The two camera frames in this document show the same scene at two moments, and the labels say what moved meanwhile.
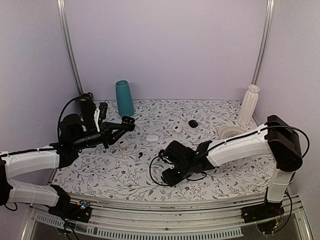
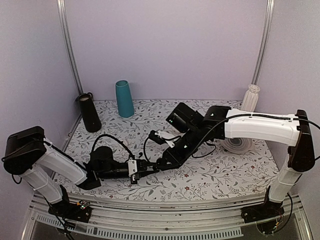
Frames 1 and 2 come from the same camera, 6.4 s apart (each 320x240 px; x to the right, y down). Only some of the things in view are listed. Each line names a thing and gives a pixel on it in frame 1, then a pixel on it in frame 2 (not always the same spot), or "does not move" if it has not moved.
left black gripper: [107, 134] -> [142, 164]
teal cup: [125, 106] does not move
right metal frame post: [264, 42] does not move
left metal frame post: [61, 5] does not move
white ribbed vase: [249, 104] does not move
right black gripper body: [184, 172] -> [185, 153]
